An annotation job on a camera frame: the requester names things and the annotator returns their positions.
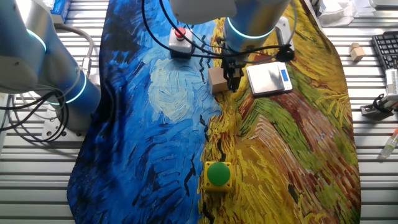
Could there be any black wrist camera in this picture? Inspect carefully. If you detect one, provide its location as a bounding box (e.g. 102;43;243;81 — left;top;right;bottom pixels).
275;45;295;63

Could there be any white plastic bag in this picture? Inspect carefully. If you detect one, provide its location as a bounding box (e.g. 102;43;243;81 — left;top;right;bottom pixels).
318;0;371;27

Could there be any wooden cube block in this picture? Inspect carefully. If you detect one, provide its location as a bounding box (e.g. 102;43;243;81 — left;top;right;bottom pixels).
207;67;230;94

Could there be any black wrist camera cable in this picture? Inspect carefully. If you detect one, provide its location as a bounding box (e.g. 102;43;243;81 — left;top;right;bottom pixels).
141;0;295;60

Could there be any metal wrist camera bracket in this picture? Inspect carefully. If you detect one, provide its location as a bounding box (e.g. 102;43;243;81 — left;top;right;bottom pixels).
275;17;295;50

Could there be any black keyboard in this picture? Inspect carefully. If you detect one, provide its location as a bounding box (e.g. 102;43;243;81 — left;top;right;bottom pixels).
372;30;398;71

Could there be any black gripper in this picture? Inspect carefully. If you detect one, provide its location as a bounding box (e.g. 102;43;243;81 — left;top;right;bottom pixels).
221;52;246;93

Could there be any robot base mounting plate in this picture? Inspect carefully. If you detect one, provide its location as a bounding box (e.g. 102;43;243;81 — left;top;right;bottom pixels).
41;117;87;143

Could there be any yellow box green push button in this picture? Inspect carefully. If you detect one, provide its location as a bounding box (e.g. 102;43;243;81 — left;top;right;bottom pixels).
203;161;233;192

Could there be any painted blue yellow cloth mat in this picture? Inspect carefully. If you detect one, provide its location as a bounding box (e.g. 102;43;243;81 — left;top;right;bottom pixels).
67;0;362;224

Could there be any black arm base cable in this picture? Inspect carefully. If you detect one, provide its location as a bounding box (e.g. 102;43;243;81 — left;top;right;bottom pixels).
0;89;71;144

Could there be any silver digital pocket scale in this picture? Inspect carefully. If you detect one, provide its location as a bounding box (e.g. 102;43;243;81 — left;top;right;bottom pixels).
246;61;294;96

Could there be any blue tissue box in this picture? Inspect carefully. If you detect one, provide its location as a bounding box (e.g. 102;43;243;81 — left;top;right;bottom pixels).
49;0;73;25

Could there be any silver ribbed camera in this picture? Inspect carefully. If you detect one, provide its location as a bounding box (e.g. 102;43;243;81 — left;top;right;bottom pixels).
384;68;398;96

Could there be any grey box red push button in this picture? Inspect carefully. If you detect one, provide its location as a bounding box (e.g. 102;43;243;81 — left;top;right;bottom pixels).
168;27;194;60

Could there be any clear tube green label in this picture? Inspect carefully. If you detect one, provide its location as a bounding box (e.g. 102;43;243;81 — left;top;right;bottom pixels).
380;129;398;159

